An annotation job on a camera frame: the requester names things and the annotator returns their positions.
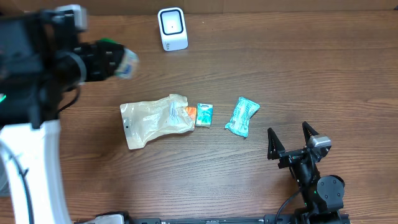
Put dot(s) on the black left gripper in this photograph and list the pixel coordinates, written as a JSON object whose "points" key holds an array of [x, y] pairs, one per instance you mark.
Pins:
{"points": [[102, 54]]}

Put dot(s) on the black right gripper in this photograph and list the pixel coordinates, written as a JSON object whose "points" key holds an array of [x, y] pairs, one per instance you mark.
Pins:
{"points": [[290, 157]]}

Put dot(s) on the green capped bottle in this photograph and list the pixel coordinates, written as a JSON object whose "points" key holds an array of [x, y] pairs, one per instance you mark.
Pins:
{"points": [[127, 63]]}

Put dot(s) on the teal wet wipes pack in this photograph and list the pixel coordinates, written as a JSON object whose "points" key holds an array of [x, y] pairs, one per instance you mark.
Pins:
{"points": [[240, 118]]}

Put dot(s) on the beige plastic pouch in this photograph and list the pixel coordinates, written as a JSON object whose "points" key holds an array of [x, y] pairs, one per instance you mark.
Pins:
{"points": [[147, 120]]}

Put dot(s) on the teal tissue pack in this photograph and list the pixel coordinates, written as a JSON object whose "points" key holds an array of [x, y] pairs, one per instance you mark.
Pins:
{"points": [[204, 115]]}

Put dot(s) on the orange tissue pack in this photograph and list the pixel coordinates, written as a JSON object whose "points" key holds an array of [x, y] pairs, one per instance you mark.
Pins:
{"points": [[192, 112]]}

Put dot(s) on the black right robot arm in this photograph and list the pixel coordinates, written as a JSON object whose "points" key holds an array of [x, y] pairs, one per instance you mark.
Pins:
{"points": [[322, 196]]}

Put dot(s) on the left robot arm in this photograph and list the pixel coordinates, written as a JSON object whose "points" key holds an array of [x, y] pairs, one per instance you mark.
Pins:
{"points": [[42, 58]]}

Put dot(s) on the white barcode scanner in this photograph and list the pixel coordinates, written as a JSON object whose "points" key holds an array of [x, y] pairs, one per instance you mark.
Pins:
{"points": [[172, 28]]}

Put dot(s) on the cardboard backdrop panel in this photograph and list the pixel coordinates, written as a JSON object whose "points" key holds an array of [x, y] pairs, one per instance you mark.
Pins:
{"points": [[144, 7]]}

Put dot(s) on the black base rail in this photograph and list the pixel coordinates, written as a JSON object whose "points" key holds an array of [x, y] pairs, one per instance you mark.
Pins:
{"points": [[123, 217]]}

